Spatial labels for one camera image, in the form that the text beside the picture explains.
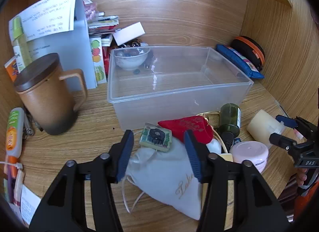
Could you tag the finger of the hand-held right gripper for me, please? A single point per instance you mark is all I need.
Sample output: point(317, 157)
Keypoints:
point(281, 141)
point(286, 121)

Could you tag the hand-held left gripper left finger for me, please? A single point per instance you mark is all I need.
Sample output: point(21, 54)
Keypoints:
point(125, 152)

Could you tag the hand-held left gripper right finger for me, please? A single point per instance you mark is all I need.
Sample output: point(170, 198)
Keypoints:
point(193, 154)

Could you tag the small green patterned box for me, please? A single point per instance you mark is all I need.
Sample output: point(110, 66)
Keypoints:
point(155, 136)

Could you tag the pink cream jar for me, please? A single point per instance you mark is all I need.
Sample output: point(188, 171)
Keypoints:
point(249, 152)

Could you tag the clear plastic storage box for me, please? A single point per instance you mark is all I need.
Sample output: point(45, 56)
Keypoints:
point(174, 112)

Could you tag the dark green glass bottle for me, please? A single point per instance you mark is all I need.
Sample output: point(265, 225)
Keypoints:
point(229, 114)

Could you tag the person's right forearm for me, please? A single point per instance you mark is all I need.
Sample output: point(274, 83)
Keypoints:
point(304, 209)

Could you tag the wooden desktop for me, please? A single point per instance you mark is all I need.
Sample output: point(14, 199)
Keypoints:
point(99, 122)

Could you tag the person's right hand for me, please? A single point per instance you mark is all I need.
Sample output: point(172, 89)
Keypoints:
point(301, 177)

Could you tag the red fabric pouch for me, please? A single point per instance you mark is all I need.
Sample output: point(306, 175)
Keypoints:
point(184, 124)

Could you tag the blue zip pouch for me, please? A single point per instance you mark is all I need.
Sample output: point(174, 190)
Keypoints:
point(236, 59)

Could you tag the black orange zip case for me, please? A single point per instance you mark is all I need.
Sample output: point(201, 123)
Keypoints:
point(249, 49)

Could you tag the brown ceramic mug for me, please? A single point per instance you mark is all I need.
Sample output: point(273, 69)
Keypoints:
point(49, 107)

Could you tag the white ceramic bowl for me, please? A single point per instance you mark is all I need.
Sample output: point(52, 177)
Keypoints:
point(129, 62)

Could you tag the fruit sticker sheet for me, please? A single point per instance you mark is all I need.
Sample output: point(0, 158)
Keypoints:
point(97, 59)

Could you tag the red carton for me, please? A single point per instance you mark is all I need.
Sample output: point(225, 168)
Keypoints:
point(106, 57)

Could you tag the metal clips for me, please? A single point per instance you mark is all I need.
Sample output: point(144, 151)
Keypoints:
point(28, 127)

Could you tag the white receipt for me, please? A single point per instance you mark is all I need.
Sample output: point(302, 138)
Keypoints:
point(30, 204)

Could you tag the orange green lotion tube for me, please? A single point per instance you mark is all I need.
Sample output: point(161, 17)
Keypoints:
point(15, 132)

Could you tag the pink striped sachet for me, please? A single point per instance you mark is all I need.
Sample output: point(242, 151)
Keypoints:
point(18, 187)

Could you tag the white file box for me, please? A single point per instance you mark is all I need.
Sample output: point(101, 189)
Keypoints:
point(77, 47)

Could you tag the white card box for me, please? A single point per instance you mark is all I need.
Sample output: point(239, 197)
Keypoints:
point(129, 33)

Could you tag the dark wooden mug lid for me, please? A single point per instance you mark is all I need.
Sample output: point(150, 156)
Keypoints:
point(37, 72)

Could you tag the pile of small packets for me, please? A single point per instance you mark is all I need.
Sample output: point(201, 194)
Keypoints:
point(99, 22)

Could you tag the orange snack packet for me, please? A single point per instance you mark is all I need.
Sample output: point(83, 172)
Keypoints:
point(11, 69)

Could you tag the green spray bottle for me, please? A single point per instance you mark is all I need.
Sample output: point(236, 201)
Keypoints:
point(20, 39)

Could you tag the white printed paper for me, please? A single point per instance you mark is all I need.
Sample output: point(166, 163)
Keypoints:
point(49, 12)

